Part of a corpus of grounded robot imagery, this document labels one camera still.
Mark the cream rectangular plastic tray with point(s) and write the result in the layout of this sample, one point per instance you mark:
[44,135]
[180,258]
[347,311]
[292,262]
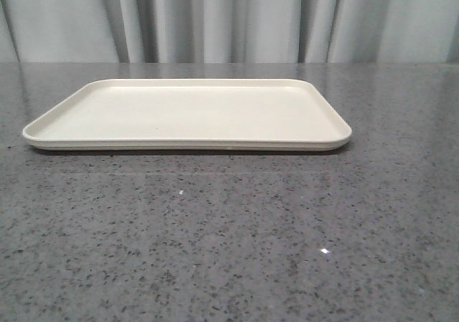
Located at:
[191,114]

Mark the grey pleated curtain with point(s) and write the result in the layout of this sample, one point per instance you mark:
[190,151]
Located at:
[225,31]

